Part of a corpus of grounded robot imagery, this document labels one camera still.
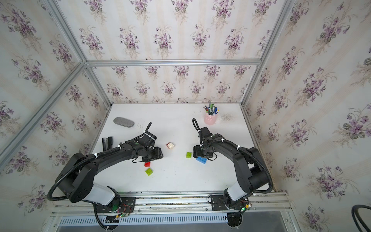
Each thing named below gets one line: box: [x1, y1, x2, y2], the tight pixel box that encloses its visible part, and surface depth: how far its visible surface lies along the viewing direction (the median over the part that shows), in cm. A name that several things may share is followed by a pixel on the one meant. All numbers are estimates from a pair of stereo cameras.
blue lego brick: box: [196, 156, 208, 165], surface depth 90 cm
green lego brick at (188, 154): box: [185, 151, 192, 159], surface depth 92 cm
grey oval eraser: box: [113, 116, 135, 128], surface depth 106 cm
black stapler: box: [101, 136, 113, 152], surface depth 97 cm
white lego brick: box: [166, 142, 174, 150], surface depth 94 cm
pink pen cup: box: [203, 111, 218, 126], surface depth 103 cm
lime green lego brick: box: [144, 167, 154, 177], surface depth 85 cm
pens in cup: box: [202, 101, 220, 116], surface depth 104 cm
